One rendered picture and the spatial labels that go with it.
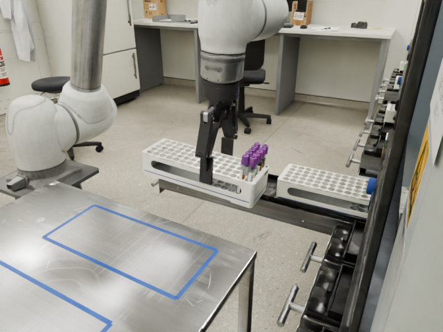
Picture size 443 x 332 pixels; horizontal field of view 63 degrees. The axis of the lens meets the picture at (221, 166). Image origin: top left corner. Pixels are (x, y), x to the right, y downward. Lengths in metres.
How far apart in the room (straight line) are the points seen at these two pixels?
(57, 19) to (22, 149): 3.19
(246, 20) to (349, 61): 3.72
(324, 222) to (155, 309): 0.45
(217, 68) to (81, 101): 0.69
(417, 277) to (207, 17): 0.60
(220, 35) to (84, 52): 0.65
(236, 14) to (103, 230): 0.52
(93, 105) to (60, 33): 3.08
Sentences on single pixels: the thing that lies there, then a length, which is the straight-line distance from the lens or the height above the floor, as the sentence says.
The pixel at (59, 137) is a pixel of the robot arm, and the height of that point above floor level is 0.85.
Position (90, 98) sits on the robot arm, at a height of 0.95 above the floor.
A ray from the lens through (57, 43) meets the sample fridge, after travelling 4.45.
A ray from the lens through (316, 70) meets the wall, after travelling 4.49.
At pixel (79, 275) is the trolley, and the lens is 0.73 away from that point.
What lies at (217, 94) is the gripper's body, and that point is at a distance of 0.74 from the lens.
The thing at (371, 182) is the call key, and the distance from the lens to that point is 0.66.
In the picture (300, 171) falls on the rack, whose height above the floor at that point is 0.86.
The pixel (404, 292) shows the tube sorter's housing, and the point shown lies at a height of 1.16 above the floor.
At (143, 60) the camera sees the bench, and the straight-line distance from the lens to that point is 5.02.
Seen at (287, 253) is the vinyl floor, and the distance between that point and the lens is 2.01.
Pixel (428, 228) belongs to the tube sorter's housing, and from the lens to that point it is 0.18.
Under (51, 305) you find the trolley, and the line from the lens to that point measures 0.69.
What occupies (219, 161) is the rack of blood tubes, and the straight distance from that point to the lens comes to 0.85.
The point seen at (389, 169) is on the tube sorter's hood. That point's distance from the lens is 0.29.
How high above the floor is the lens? 1.29
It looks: 27 degrees down
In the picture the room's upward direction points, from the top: straight up
